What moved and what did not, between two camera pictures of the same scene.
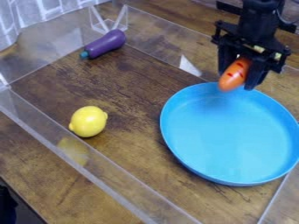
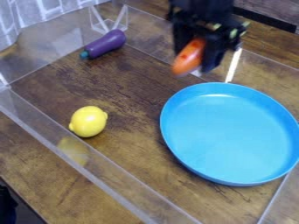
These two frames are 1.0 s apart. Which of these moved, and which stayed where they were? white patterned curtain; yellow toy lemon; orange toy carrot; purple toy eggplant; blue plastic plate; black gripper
Moved: orange toy carrot; black gripper
Stayed: white patterned curtain; yellow toy lemon; purple toy eggplant; blue plastic plate
